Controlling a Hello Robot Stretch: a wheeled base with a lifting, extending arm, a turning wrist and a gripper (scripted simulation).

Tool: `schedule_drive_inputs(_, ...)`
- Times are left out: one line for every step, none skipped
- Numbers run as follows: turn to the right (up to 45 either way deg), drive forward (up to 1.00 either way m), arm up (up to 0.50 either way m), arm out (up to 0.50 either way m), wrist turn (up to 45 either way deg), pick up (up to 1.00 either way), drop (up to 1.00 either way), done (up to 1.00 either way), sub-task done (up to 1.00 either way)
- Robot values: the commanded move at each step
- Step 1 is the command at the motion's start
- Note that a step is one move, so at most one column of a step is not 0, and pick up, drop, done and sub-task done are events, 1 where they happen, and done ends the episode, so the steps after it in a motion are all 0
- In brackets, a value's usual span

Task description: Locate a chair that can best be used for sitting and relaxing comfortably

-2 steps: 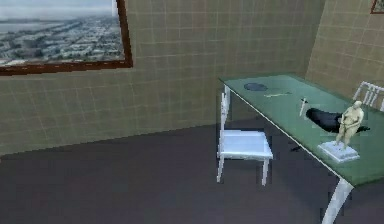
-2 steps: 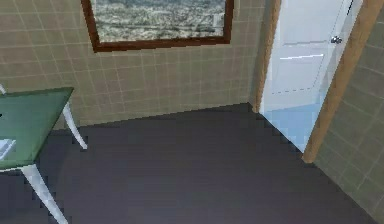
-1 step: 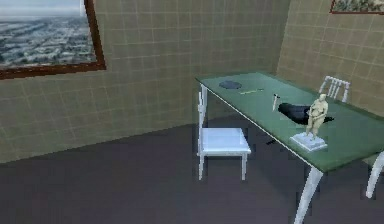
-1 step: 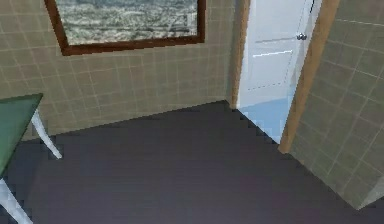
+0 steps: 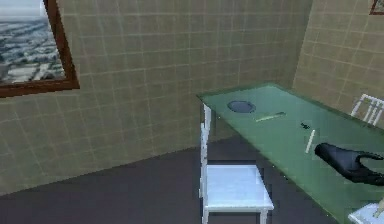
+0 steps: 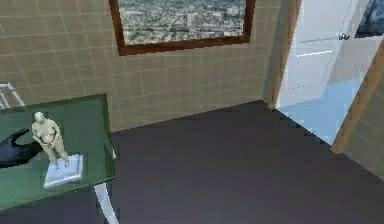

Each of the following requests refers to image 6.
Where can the brown framed city picture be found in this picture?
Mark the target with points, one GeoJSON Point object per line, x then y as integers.
{"type": "Point", "coordinates": [181, 20]}

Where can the green glass top table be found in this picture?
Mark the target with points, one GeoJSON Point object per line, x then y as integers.
{"type": "Point", "coordinates": [86, 133]}

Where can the white room door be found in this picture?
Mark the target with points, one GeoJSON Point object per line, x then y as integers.
{"type": "Point", "coordinates": [313, 66]}

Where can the cream human figure statue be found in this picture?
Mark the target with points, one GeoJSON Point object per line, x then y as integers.
{"type": "Point", "coordinates": [50, 140]}

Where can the silver door knob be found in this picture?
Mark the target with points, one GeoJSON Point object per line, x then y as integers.
{"type": "Point", "coordinates": [344, 36]}

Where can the black hand shaped sculpture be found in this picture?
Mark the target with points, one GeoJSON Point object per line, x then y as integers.
{"type": "Point", "coordinates": [13, 153]}

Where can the dark framed wall picture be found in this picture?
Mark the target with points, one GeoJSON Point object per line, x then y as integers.
{"type": "Point", "coordinates": [371, 18]}

